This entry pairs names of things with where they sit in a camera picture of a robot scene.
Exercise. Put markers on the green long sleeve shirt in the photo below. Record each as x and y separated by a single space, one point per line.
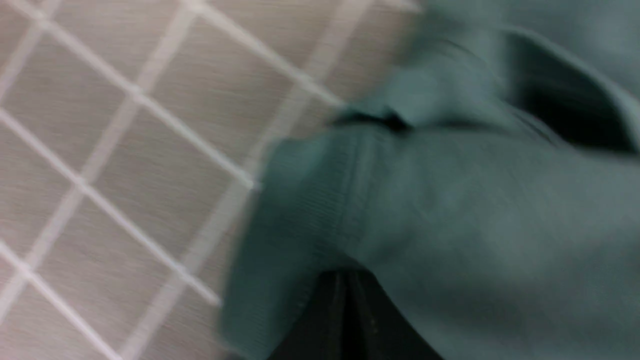
490 184

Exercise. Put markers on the grey checked tablecloth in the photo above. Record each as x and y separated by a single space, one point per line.
132 132

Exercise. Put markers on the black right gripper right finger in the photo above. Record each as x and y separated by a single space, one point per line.
378 331

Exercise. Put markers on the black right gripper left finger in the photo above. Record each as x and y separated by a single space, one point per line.
318 332

